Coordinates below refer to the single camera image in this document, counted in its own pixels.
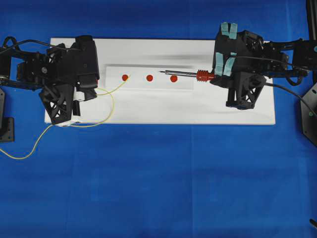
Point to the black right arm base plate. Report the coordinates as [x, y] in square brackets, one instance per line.
[309, 120]

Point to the red dot mark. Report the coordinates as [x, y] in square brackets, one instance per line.
[173, 78]
[125, 77]
[149, 78]

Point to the red handled soldering iron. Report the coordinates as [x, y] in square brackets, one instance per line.
[200, 75]

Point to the red dot mark near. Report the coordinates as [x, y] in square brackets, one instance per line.
[173, 78]

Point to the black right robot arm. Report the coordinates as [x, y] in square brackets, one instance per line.
[283, 60]

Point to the red dot mark far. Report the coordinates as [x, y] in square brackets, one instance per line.
[125, 77]

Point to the black frame post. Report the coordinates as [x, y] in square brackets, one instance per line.
[311, 10]

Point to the white work board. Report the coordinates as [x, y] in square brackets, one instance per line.
[187, 101]

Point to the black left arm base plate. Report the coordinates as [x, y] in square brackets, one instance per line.
[6, 123]

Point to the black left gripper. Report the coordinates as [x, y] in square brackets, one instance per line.
[56, 73]

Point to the red dot mark middle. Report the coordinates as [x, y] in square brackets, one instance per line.
[149, 78]

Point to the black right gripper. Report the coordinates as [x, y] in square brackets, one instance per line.
[244, 85]

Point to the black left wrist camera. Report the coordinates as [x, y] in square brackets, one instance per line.
[86, 58]

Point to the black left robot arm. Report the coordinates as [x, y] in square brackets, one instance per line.
[12, 65]

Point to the blue table cloth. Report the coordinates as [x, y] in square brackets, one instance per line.
[156, 181]

